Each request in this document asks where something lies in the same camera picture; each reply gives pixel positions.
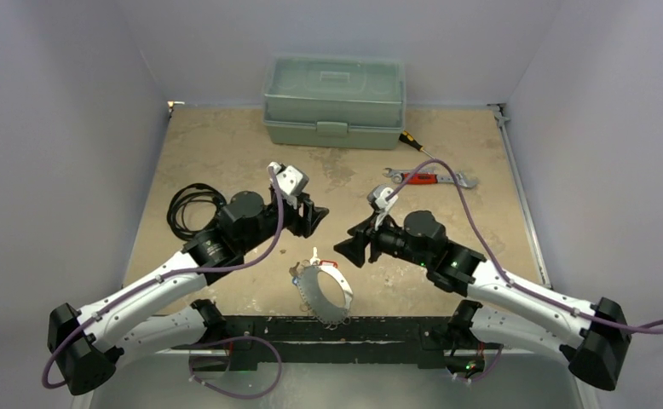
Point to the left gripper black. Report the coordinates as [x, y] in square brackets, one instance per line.
[303, 224]

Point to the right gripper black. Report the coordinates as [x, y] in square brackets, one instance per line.
[370, 245]

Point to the silver metal key holder plate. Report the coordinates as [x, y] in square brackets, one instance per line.
[314, 299]

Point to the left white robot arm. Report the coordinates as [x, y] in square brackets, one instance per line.
[88, 344]

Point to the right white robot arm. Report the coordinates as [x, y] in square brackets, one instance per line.
[588, 335]

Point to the silver open-end wrench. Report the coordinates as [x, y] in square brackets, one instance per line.
[410, 170]

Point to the green plastic toolbox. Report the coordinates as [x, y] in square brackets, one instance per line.
[335, 101]

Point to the black yellow screwdriver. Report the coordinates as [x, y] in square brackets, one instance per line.
[406, 138]

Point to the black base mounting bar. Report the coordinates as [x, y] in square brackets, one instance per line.
[424, 342]

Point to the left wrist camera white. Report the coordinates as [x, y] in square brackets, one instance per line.
[291, 182]

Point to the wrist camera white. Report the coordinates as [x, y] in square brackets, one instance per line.
[291, 182]
[382, 198]

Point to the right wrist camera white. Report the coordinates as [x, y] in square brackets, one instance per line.
[382, 198]

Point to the red handled adjustable wrench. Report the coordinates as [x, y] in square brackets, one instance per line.
[430, 178]

